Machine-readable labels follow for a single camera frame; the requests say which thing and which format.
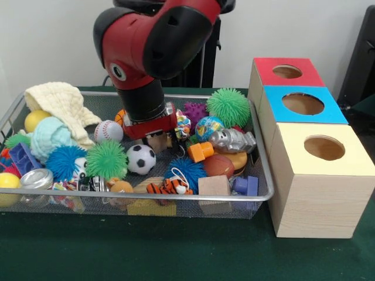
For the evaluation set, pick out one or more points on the small wooden block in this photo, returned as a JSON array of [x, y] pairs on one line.
[[157, 142]]

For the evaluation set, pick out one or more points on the dark green table cloth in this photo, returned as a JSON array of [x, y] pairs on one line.
[[176, 252]]

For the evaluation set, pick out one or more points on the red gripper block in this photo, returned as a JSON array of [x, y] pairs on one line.
[[149, 126]]

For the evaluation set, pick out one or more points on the plain yellow ball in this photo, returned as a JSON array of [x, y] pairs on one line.
[[8, 188]]

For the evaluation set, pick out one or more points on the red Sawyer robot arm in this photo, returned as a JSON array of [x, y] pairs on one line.
[[152, 41]]

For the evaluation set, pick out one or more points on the shallow clear mesh bin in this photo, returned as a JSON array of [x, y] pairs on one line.
[[252, 193]]

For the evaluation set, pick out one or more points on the wooden box with three holes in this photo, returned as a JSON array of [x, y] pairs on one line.
[[316, 199]]

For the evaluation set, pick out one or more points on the globe print ball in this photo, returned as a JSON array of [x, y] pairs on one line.
[[209, 128]]

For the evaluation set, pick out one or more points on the black chair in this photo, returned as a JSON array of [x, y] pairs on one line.
[[360, 58]]

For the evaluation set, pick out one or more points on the white baseball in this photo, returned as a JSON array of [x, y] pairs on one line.
[[108, 132]]

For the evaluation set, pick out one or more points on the black and white soccer ball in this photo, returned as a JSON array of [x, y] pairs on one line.
[[141, 159]]

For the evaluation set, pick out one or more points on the silver toy robot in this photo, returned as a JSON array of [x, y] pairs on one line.
[[234, 140]]

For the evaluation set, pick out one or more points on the green spiky ball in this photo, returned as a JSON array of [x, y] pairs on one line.
[[106, 159]]

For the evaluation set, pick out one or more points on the purple spiky ball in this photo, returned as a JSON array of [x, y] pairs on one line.
[[196, 113]]

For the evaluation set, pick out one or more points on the silver metal can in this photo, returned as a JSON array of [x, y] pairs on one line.
[[36, 179]]

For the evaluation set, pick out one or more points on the blue spiky ball with eyes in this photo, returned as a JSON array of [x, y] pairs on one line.
[[63, 164]]

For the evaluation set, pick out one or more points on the purple toy block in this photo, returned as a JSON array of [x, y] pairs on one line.
[[246, 185]]

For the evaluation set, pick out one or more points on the orange toy building block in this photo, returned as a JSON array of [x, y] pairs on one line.
[[200, 152]]

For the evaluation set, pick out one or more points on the small brown basketball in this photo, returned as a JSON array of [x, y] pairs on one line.
[[219, 165]]

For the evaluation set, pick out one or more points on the yellow smiley face ball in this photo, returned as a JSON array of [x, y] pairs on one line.
[[34, 120]]

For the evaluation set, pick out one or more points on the cream knitted cloth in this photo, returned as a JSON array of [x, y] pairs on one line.
[[61, 102]]

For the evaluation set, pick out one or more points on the green furry ball with eyes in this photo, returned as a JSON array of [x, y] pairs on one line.
[[228, 107]]

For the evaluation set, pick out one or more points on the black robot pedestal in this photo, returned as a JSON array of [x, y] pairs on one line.
[[208, 64]]

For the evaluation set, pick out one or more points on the light teal knitted cloth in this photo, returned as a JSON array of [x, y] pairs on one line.
[[50, 137]]

